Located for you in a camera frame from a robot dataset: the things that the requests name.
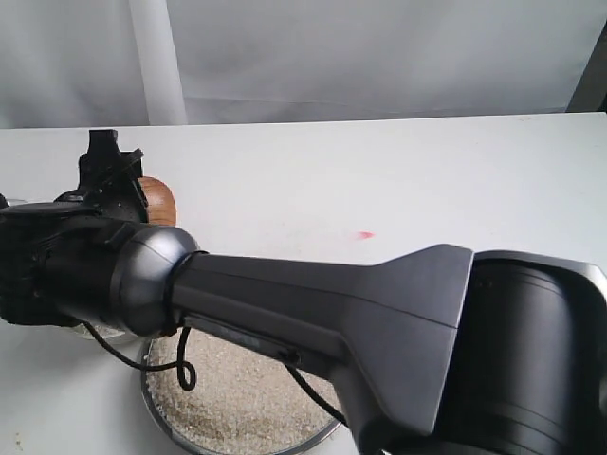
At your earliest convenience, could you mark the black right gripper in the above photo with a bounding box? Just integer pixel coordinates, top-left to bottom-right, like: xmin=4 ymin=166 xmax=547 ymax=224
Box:
xmin=1 ymin=129 xmax=143 ymax=327

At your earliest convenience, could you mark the brown wooden cup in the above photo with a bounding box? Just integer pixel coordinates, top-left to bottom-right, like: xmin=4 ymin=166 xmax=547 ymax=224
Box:
xmin=138 ymin=176 xmax=177 ymax=226

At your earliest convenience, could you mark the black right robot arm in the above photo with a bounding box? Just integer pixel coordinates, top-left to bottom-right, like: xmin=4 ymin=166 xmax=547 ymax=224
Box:
xmin=1 ymin=129 xmax=606 ymax=454

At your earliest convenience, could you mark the small white ceramic bowl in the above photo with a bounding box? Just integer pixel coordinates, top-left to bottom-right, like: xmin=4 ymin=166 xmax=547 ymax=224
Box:
xmin=66 ymin=323 xmax=141 ymax=348

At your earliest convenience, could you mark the large steel rice tray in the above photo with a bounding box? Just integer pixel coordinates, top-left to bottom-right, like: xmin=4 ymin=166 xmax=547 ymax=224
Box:
xmin=141 ymin=331 xmax=340 ymax=454

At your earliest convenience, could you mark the white backdrop curtain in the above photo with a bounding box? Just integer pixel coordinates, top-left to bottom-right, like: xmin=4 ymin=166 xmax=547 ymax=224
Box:
xmin=1 ymin=1 xmax=606 ymax=128

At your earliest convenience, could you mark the red mark on table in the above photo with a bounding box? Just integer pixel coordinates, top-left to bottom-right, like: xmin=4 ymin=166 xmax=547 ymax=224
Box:
xmin=355 ymin=231 xmax=375 ymax=240

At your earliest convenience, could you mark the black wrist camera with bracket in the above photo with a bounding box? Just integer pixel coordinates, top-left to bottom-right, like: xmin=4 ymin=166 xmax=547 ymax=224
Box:
xmin=1 ymin=194 xmax=94 ymax=228

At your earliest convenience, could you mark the black camera cable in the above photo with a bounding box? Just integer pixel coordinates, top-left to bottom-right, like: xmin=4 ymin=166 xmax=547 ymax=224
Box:
xmin=80 ymin=321 xmax=352 ymax=428

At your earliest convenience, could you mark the dark stand post at right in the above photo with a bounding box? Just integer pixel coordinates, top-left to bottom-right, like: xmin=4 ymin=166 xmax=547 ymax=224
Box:
xmin=566 ymin=27 xmax=606 ymax=113

